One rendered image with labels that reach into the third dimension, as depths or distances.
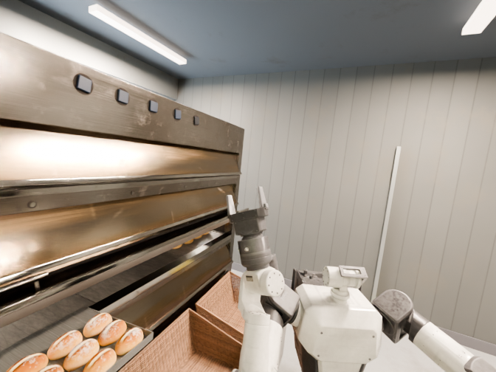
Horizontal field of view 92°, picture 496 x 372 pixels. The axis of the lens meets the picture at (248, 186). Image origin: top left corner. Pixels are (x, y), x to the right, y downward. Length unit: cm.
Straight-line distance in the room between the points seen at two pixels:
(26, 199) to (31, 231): 10
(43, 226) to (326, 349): 97
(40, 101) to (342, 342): 115
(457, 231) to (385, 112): 158
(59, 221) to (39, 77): 45
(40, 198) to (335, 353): 102
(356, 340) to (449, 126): 293
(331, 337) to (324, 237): 271
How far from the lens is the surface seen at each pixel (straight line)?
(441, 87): 360
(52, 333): 118
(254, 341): 69
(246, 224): 68
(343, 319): 91
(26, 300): 87
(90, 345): 101
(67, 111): 98
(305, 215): 353
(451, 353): 102
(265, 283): 65
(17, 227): 98
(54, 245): 101
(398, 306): 104
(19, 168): 91
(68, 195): 100
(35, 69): 96
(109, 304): 127
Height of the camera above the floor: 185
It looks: 6 degrees down
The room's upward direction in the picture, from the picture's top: 6 degrees clockwise
